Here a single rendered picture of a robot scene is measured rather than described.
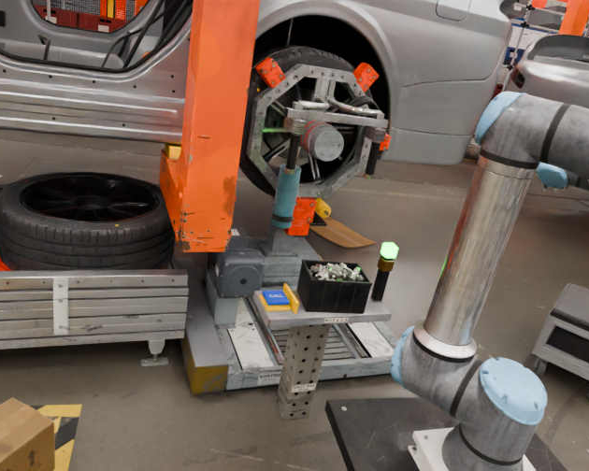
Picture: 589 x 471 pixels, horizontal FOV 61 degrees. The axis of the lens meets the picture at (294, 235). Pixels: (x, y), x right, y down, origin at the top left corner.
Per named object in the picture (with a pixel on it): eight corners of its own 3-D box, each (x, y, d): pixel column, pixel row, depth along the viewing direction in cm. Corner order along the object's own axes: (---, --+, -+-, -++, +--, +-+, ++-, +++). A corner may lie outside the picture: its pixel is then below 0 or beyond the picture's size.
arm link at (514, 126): (442, 426, 117) (566, 105, 87) (379, 387, 126) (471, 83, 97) (466, 397, 128) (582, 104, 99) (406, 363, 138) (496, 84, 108)
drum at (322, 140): (322, 149, 220) (327, 118, 214) (341, 164, 202) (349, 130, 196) (292, 147, 214) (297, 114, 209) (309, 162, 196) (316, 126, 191)
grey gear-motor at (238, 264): (234, 280, 242) (243, 214, 229) (257, 331, 207) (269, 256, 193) (196, 281, 236) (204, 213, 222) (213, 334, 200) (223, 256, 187)
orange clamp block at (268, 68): (280, 75, 201) (267, 56, 196) (287, 78, 194) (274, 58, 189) (266, 86, 201) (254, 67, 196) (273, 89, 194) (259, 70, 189)
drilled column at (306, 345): (300, 398, 186) (321, 301, 170) (309, 418, 178) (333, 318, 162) (275, 401, 183) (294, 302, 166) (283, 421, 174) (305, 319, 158)
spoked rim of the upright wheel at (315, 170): (216, 131, 226) (295, 189, 252) (227, 145, 206) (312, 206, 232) (284, 38, 219) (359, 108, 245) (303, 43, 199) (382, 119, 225)
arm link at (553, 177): (576, 177, 138) (595, 144, 141) (534, 164, 144) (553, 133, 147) (571, 196, 146) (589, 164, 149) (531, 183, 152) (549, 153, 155)
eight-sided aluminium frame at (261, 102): (352, 194, 235) (380, 76, 214) (359, 200, 229) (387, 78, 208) (240, 189, 214) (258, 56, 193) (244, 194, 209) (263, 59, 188)
